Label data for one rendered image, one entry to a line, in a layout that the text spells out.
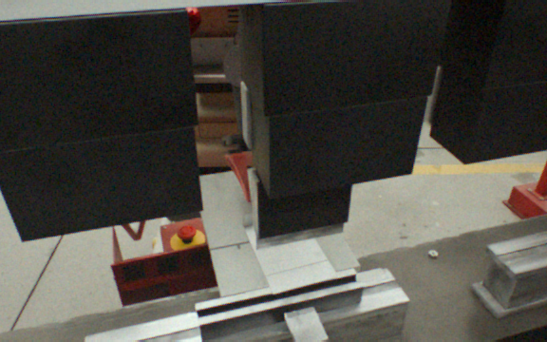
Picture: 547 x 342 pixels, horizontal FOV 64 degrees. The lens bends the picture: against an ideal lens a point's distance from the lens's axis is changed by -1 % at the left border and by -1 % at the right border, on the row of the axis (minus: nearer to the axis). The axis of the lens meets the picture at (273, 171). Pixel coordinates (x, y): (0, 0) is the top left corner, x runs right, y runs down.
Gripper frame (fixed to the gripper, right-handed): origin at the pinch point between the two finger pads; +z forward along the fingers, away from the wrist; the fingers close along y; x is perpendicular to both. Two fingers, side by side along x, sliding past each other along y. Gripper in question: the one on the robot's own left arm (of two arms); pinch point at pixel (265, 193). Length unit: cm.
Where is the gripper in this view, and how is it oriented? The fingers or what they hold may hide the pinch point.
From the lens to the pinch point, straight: 65.3
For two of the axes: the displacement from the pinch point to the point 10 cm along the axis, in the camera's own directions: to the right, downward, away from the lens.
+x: -2.5, -0.2, 9.7
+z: 1.3, 9.9, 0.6
